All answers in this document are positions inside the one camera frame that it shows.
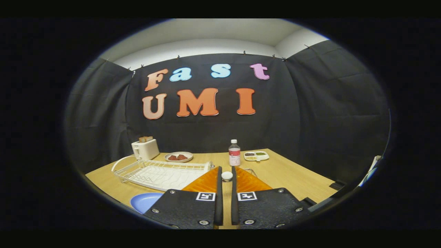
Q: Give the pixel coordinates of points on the white toaster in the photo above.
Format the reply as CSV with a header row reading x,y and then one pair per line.
x,y
146,150

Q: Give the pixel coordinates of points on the white divided dish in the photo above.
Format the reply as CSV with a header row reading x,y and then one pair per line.
x,y
265,157

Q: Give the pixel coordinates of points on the blue plate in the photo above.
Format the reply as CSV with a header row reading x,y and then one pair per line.
x,y
144,203

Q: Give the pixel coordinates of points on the brown toast slices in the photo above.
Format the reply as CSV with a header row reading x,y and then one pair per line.
x,y
146,139

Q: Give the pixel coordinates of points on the clear bottle with red label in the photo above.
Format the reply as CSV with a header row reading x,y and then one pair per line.
x,y
234,156

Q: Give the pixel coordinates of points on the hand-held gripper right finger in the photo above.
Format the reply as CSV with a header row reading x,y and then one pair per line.
x,y
235,206

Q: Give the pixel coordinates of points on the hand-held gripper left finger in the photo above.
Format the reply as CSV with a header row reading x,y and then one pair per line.
x,y
219,206

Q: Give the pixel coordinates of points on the black backdrop cloth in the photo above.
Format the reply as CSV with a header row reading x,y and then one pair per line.
x,y
293,113

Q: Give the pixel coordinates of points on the red food pieces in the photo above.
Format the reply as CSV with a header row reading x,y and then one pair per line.
x,y
182,157

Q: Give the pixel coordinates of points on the small beige plate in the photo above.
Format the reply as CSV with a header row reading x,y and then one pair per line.
x,y
168,159

